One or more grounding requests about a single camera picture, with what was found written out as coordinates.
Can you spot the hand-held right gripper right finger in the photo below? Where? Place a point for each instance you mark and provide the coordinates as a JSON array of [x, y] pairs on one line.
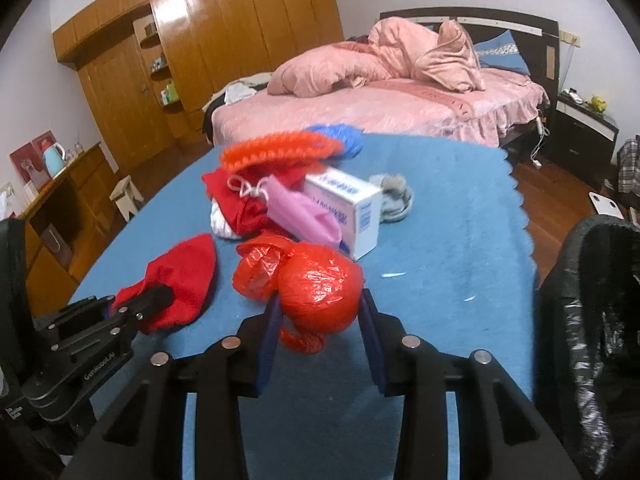
[[372, 345]]

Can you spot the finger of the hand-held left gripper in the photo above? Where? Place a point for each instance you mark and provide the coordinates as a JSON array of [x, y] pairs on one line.
[[75, 317], [155, 301]]

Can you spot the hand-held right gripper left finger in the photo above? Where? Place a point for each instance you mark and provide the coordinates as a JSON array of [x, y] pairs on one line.
[[270, 345]]

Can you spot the red cloth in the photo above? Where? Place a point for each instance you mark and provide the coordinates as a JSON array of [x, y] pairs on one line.
[[190, 270]]

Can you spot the red plastic bag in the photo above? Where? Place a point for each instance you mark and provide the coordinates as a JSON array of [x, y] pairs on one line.
[[320, 290]]

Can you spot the orange knitted cloth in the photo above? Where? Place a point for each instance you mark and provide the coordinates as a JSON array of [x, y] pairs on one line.
[[270, 149]]

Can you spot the black trash bin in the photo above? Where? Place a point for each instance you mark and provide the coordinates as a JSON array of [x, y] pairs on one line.
[[560, 310]]

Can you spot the brown paper bag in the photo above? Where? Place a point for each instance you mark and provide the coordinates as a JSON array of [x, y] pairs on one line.
[[56, 247]]

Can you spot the small white scrap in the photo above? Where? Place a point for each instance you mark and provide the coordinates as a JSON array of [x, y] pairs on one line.
[[392, 275]]

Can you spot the white cloth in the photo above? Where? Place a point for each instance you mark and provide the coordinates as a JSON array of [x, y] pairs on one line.
[[222, 227]]

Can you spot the white stool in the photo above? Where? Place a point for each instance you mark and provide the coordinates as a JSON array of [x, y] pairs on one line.
[[127, 195]]

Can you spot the blue table cloth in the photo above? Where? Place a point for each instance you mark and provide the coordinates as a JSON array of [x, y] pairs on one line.
[[450, 260]]

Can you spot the pink face mask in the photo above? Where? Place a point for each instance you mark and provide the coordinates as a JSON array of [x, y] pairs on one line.
[[295, 207]]

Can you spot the white cardboard box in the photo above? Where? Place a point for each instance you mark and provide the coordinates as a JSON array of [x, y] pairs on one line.
[[350, 205]]

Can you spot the grey sock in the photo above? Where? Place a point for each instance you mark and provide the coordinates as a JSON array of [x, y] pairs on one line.
[[397, 200]]

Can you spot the wooden side cabinet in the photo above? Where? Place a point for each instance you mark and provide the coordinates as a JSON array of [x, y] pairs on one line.
[[85, 170]]

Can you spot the light blue kettle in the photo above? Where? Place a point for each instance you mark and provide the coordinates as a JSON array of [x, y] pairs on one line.
[[54, 160]]

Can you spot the red box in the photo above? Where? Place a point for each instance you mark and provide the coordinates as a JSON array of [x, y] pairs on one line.
[[25, 165]]

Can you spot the green box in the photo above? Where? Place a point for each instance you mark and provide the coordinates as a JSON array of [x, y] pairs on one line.
[[170, 92]]

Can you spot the blue plastic bag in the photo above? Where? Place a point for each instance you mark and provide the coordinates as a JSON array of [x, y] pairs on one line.
[[345, 135]]

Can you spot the black and white clothes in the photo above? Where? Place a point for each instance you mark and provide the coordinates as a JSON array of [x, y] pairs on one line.
[[240, 91]]

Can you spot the bed with pink sheet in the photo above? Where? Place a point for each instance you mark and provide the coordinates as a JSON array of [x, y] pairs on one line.
[[400, 107]]

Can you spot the white power strip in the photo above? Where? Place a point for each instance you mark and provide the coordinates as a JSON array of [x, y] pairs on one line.
[[536, 163]]

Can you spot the white bathroom scale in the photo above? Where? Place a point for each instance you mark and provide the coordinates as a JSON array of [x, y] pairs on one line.
[[606, 205]]

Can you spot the wooden wardrobe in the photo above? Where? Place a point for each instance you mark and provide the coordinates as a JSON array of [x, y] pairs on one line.
[[225, 35]]

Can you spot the dark nightstand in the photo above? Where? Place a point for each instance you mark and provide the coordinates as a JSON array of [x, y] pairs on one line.
[[575, 145]]

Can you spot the pink duvet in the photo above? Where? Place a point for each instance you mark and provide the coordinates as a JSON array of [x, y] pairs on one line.
[[400, 55]]

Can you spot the plaid clothes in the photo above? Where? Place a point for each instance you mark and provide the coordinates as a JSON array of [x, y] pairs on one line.
[[629, 165]]

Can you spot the blue pillow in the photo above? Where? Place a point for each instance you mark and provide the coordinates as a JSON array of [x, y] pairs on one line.
[[505, 52]]

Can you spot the yellow toy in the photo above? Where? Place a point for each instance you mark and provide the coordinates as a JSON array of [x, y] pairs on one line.
[[598, 104]]

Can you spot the wall outlet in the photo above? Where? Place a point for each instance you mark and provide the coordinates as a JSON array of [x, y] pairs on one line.
[[570, 37]]

